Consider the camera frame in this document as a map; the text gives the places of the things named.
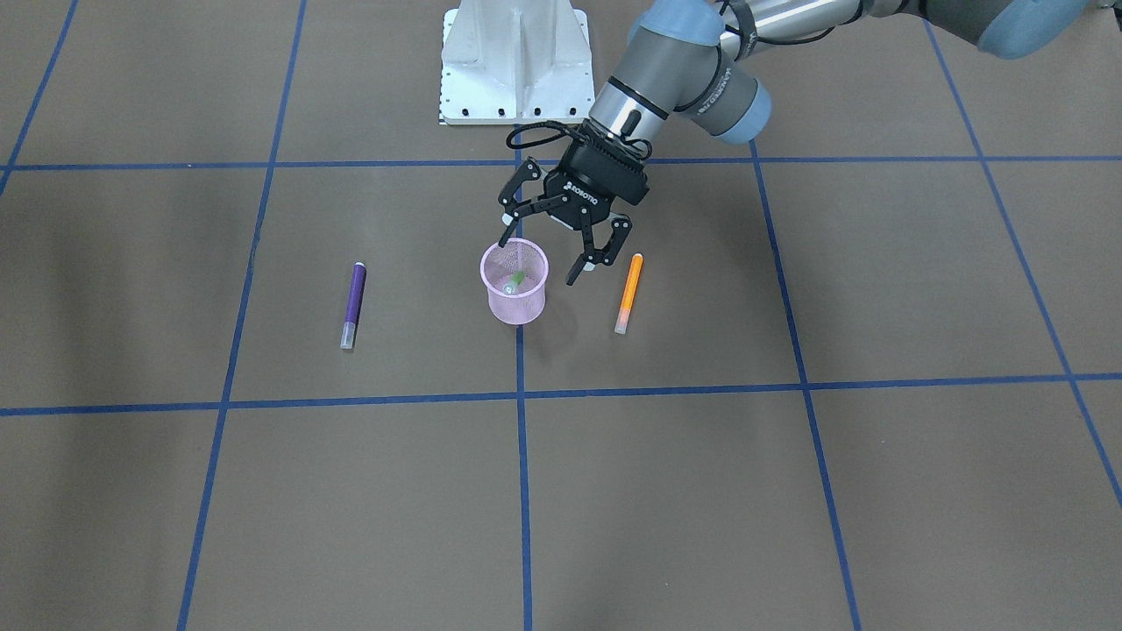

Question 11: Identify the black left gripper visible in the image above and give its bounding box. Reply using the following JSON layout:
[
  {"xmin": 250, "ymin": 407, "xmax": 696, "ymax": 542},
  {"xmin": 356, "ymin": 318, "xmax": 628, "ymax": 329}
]
[{"xmin": 497, "ymin": 131, "xmax": 649, "ymax": 285}]

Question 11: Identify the orange marker pen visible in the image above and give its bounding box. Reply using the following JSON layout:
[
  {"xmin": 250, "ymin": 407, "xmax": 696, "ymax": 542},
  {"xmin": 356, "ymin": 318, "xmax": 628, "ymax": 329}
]
[{"xmin": 614, "ymin": 252, "xmax": 644, "ymax": 335}]

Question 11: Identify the green marker pen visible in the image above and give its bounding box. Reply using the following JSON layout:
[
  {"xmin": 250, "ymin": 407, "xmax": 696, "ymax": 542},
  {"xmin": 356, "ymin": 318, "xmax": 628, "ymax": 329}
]
[{"xmin": 502, "ymin": 269, "xmax": 526, "ymax": 295}]

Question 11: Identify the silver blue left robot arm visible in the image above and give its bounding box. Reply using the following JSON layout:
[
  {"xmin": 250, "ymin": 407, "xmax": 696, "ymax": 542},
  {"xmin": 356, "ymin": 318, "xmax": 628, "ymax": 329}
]
[{"xmin": 497, "ymin": 1, "xmax": 1086, "ymax": 284}]

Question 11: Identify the pink mesh pen holder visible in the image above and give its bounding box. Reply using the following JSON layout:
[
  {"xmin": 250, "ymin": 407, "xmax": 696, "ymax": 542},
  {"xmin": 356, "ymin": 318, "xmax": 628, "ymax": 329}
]
[{"xmin": 479, "ymin": 238, "xmax": 550, "ymax": 326}]

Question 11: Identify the purple marker pen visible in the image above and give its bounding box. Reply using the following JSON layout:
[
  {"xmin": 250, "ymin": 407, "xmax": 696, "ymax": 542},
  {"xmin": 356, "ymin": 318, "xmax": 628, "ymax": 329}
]
[{"xmin": 339, "ymin": 262, "xmax": 367, "ymax": 351}]

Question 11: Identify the black camera cable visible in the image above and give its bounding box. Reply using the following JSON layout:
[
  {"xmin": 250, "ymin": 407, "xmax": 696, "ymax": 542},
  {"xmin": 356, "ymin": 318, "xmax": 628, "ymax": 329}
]
[{"xmin": 506, "ymin": 121, "xmax": 586, "ymax": 164}]

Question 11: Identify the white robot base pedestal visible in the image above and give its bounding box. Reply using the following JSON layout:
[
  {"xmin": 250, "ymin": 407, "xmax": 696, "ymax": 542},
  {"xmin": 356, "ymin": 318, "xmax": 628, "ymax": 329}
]
[{"xmin": 438, "ymin": 1, "xmax": 596, "ymax": 125}]

